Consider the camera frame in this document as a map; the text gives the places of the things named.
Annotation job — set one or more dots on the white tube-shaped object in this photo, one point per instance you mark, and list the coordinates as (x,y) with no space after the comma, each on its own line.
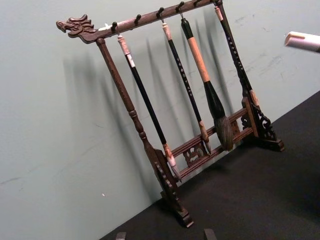
(303,42)

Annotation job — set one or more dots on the plain pale wall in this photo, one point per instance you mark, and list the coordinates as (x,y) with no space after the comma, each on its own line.
(37,100)

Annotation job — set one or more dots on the black table cloth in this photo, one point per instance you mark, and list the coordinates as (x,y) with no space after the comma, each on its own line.
(250,195)

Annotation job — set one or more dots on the dark wooden dragon-head brush rack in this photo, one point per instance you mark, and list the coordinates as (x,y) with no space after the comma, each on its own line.
(117,82)

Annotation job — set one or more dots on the slim black calligraphy brush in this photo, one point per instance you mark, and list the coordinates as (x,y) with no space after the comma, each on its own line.
(183,77)
(233,52)

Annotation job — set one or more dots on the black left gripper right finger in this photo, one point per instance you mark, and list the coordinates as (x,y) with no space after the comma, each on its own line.
(209,235)

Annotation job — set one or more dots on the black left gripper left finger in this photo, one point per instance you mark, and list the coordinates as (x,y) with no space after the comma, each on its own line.
(121,236)

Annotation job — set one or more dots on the black brush with white label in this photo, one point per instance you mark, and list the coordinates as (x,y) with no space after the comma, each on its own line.
(147,100)

